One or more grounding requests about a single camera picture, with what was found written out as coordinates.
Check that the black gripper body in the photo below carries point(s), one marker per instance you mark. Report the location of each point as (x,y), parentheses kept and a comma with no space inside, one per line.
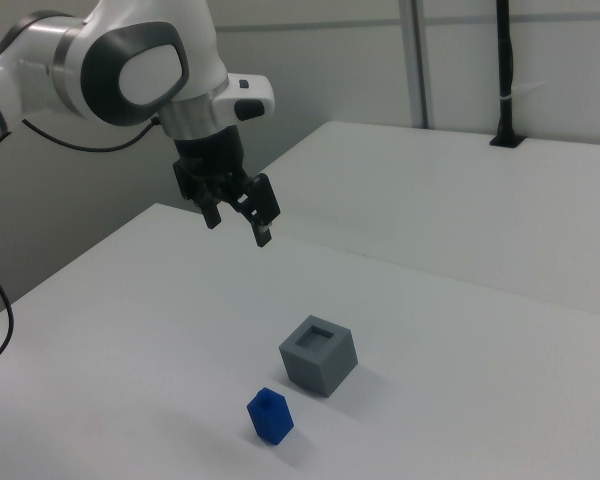
(210,157)

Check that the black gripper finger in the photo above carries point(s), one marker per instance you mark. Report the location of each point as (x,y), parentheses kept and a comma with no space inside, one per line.
(211,210)
(260,205)

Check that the blue block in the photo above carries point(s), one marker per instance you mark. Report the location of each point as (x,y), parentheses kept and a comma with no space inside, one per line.
(271,417)

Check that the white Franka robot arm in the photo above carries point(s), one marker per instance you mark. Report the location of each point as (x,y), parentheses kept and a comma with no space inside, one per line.
(145,45)

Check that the grey hollow cuboid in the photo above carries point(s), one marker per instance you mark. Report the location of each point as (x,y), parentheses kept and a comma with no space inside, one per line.
(312,367)

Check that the black pole with base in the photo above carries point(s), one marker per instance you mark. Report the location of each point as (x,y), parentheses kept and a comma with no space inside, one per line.
(505,60)

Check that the grey metal partition post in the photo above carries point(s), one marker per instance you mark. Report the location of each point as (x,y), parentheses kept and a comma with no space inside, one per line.
(417,60)

